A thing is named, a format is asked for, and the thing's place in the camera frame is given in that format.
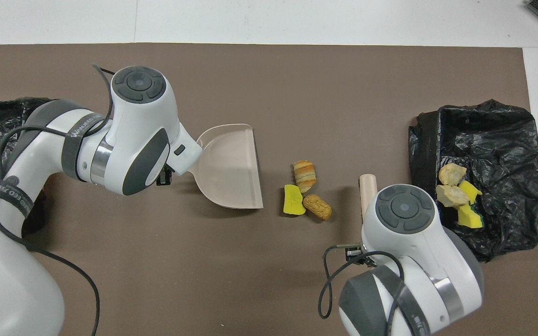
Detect beige plastic dustpan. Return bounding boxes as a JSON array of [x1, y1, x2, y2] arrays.
[[189, 123, 264, 210]]

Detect striped croissant roll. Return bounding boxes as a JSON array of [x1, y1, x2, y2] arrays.
[[439, 163, 467, 186], [435, 185, 470, 208], [293, 160, 318, 194]]

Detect brown bread roll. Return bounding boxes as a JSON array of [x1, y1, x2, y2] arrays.
[[302, 194, 333, 221]]

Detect beige hand brush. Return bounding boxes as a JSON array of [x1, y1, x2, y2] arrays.
[[359, 174, 378, 221]]

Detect yellow sponge piece green edge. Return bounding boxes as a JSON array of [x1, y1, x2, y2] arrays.
[[457, 203, 485, 229]]

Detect black bag lined bin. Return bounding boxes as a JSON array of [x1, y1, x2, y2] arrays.
[[408, 98, 538, 263]]

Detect brown paper table mat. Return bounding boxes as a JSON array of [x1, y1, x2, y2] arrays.
[[0, 43, 538, 336]]

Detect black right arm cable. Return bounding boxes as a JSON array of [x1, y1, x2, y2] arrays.
[[318, 243, 407, 336]]

